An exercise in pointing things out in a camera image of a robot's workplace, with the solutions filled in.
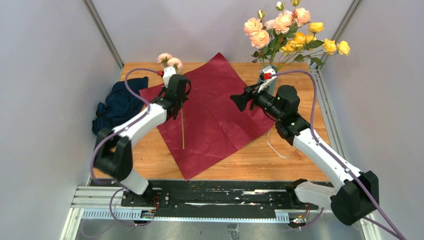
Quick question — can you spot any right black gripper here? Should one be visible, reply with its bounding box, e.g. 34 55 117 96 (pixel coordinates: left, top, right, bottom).
229 81 284 121

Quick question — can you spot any pink yellow flower bunch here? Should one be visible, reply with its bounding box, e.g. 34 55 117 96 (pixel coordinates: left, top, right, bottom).
157 53 191 149

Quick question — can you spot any maroon wrapping paper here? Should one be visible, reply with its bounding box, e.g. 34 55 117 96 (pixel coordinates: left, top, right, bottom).
134 53 278 181

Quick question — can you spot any cream ribbon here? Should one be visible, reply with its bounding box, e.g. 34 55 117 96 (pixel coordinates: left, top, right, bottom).
265 129 299 161

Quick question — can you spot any peach flower stem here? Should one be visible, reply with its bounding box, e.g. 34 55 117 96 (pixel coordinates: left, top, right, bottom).
243 9 274 66
269 0 311 64

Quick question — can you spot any yellow flower stem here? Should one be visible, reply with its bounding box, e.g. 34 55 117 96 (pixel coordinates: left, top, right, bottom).
276 22 351 70

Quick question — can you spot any teal conical vase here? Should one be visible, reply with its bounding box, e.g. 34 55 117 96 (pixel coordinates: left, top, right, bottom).
262 67 278 95

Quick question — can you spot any pink flower stem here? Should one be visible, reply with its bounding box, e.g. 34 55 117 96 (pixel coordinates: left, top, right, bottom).
262 18 276 34

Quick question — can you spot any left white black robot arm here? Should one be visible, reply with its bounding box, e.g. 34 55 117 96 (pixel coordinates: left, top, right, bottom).
91 74 192 207

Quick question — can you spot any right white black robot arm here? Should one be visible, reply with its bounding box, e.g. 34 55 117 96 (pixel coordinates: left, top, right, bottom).
230 84 379 226

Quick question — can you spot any dark blue crumpled cloth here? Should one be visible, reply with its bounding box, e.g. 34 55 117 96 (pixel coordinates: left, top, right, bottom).
91 81 144 135

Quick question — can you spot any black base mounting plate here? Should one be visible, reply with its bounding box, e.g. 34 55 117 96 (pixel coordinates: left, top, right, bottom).
89 178 332 220

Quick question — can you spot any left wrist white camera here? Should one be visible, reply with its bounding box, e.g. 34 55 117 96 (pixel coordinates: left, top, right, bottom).
157 66 177 88

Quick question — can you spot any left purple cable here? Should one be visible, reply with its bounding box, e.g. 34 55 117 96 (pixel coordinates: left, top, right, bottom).
89 68 165 228

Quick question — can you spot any left aluminium corner post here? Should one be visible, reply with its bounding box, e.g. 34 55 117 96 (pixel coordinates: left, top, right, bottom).
82 0 125 70

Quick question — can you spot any aluminium corner post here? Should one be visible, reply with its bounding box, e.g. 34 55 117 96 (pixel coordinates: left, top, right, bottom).
316 0 363 70
82 0 125 70

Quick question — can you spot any aluminium front rail frame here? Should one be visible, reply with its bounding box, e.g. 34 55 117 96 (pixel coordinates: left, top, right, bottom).
60 180 382 240

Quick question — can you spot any right aluminium corner post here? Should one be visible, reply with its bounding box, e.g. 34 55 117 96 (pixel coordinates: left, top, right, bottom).
316 0 363 70

